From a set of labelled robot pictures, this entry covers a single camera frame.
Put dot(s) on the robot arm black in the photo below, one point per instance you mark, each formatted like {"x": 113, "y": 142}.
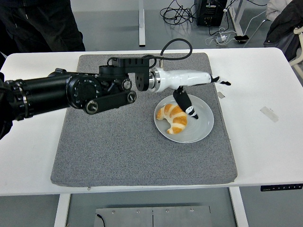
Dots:
{"x": 47, "y": 92}

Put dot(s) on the grey metal plate with screws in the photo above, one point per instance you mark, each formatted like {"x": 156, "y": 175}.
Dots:
{"x": 165, "y": 217}

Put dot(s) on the black phone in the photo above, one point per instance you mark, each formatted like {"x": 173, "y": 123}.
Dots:
{"x": 241, "y": 38}

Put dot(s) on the metal chair leg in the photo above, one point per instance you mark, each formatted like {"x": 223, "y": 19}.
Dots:
{"x": 254, "y": 33}

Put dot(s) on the slanted background white table leg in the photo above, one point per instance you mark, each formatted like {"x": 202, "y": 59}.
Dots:
{"x": 237, "y": 19}

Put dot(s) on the black computer box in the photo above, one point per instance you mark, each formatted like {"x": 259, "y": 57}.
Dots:
{"x": 210, "y": 14}

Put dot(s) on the small grey tape piece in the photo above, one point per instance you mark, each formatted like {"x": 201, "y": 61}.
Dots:
{"x": 221, "y": 95}

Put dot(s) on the grey fabric mat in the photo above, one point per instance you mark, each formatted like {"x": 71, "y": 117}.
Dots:
{"x": 118, "y": 151}

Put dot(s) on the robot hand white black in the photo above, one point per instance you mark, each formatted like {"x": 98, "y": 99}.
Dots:
{"x": 184, "y": 78}

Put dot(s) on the grey round plate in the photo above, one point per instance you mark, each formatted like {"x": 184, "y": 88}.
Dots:
{"x": 201, "y": 127}

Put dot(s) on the black jacket on chair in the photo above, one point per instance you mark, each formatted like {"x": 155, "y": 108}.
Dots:
{"x": 284, "y": 30}

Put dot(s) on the white chair armrest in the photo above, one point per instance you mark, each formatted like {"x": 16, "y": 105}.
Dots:
{"x": 298, "y": 30}

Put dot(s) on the table control panel black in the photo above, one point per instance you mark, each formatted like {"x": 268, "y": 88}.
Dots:
{"x": 281, "y": 188}

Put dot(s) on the croissant bread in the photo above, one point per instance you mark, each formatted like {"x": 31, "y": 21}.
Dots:
{"x": 177, "y": 120}

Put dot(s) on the long grey tape piece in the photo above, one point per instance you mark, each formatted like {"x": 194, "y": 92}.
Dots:
{"x": 269, "y": 114}

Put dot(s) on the person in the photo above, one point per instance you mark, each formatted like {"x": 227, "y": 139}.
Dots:
{"x": 35, "y": 23}

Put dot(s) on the white garment on chair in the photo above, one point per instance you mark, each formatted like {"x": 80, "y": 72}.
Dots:
{"x": 274, "y": 9}

